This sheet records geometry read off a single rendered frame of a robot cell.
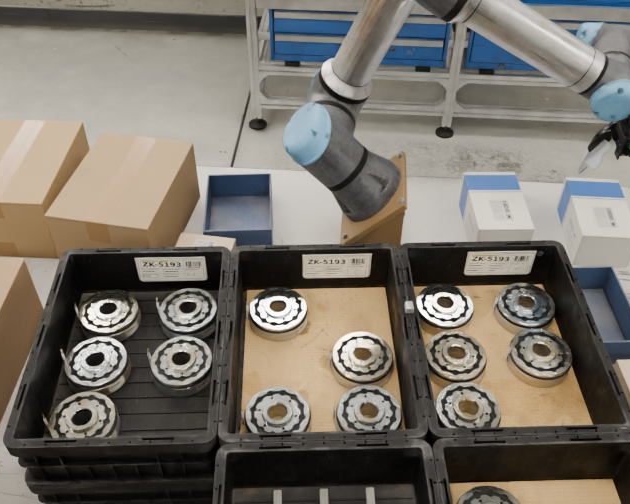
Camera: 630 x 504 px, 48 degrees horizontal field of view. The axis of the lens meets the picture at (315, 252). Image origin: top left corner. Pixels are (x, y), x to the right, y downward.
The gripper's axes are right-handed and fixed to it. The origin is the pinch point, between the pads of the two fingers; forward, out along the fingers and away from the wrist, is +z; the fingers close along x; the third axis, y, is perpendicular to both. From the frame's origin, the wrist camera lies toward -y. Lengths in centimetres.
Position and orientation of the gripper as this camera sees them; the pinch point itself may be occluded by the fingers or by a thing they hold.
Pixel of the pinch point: (613, 172)
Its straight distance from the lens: 165.4
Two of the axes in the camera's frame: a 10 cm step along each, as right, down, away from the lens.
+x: 10.0, 0.5, -0.4
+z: -0.1, 7.1, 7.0
